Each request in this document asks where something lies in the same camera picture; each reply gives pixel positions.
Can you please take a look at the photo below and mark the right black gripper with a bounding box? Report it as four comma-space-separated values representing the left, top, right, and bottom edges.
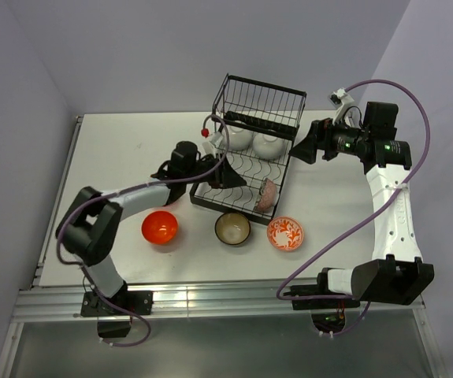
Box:
289, 112, 369, 164

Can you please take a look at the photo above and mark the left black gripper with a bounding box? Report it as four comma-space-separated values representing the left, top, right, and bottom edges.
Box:
184, 154, 246, 190

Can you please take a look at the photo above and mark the black white patterned bowl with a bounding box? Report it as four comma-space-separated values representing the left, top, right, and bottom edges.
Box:
254, 178, 277, 213

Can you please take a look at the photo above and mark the brown beige bowl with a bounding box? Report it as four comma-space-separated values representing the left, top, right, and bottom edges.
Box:
214, 213, 251, 246

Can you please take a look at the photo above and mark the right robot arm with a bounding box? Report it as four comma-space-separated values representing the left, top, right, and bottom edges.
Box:
290, 102, 435, 307

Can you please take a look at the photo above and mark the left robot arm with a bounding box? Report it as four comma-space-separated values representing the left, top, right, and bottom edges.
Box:
55, 141, 247, 314

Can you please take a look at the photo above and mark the orange white patterned bowl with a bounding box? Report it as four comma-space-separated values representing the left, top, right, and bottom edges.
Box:
266, 217, 304, 252

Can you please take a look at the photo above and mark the near orange bowl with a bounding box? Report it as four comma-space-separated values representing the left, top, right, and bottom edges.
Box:
141, 210, 179, 245

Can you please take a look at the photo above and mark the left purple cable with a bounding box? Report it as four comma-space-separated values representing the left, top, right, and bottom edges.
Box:
54, 113, 232, 348

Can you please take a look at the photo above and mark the purple cable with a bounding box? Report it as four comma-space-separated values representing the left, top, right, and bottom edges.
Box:
54, 113, 232, 348
275, 79, 432, 337

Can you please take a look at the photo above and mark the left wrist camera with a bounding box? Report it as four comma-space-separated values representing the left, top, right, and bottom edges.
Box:
201, 128, 224, 155

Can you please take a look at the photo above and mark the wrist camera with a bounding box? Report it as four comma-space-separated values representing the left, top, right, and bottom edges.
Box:
201, 128, 224, 155
328, 87, 355, 124

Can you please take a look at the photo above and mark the black wire dish rack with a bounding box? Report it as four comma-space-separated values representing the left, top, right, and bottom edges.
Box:
190, 74, 306, 225

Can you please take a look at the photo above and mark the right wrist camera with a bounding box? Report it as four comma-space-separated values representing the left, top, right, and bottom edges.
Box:
328, 87, 355, 124

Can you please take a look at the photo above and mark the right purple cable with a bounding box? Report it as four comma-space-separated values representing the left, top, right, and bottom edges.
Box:
275, 79, 432, 337

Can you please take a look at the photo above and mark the aluminium mounting rail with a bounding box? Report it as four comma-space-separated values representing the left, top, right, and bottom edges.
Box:
13, 275, 426, 322

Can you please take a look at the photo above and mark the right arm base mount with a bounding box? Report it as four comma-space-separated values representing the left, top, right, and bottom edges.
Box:
283, 284, 360, 311

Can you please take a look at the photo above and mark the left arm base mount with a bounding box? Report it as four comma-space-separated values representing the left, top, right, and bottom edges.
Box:
80, 291, 153, 341

